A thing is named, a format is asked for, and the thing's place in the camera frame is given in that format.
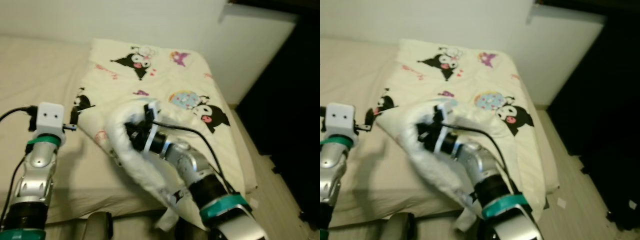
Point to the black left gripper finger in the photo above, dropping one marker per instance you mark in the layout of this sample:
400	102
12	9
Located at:
370	116
74	116

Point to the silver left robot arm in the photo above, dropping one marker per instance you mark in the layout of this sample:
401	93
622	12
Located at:
37	170
335	170

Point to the cream bed mattress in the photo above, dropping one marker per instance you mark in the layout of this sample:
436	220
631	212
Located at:
350	70
35	70

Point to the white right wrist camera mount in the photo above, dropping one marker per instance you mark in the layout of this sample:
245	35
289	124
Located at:
445	107
151	109

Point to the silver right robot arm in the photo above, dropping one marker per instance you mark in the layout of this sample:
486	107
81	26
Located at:
195	165
495	170

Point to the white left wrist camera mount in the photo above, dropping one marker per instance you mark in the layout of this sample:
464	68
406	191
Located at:
50	116
341	116

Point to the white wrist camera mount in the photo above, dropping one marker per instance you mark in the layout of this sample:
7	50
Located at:
341	116
50	116
151	109
445	107

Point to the cream cartoon print blanket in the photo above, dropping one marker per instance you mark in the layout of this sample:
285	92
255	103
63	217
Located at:
165	75
470	80

